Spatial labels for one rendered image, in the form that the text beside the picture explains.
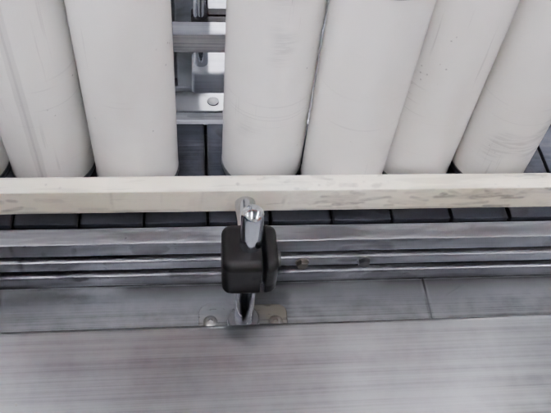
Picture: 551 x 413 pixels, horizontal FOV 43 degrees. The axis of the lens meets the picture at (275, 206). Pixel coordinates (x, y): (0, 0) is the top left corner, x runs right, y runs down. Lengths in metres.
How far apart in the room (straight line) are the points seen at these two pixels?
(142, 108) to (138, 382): 0.14
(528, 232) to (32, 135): 0.30
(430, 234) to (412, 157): 0.05
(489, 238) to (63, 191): 0.26
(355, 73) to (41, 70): 0.16
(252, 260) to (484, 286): 0.19
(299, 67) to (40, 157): 0.16
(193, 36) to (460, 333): 0.23
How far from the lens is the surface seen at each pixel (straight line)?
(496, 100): 0.43
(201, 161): 0.45
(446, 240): 0.45
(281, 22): 0.35
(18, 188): 0.41
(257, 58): 0.36
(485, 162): 0.46
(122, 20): 0.34
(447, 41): 0.38
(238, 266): 0.36
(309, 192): 0.40
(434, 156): 0.44
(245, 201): 0.39
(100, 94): 0.38
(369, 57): 0.35
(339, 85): 0.37
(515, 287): 0.50
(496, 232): 0.46
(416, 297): 0.47
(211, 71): 0.48
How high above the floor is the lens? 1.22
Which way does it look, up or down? 52 degrees down
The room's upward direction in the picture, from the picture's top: 8 degrees clockwise
